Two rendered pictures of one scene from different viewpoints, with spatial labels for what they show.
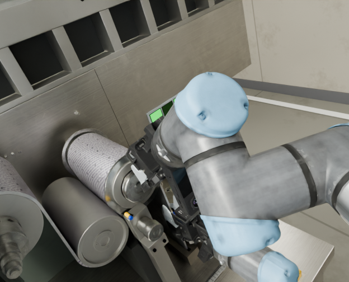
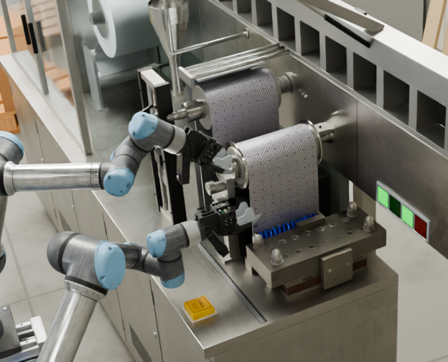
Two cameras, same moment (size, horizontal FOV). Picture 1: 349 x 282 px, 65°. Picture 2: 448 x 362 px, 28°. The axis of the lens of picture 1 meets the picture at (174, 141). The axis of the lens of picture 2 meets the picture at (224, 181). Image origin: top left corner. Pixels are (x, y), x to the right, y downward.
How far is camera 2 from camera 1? 2.56 m
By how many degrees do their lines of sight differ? 82
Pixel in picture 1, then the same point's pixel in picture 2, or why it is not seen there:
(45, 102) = (326, 85)
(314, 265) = (197, 330)
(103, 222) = not seen: hidden behind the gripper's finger
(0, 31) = (324, 24)
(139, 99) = (378, 162)
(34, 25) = (339, 36)
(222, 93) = (136, 122)
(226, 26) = not seen: outside the picture
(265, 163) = (123, 149)
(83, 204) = not seen: hidden behind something
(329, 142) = (117, 161)
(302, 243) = (219, 332)
